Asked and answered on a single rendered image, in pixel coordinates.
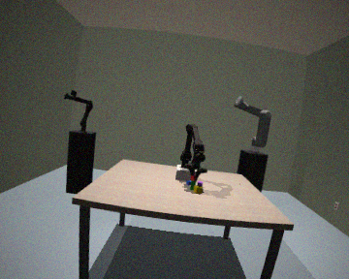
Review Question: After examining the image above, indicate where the yellow cube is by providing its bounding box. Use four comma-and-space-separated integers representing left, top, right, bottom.
194, 185, 204, 194

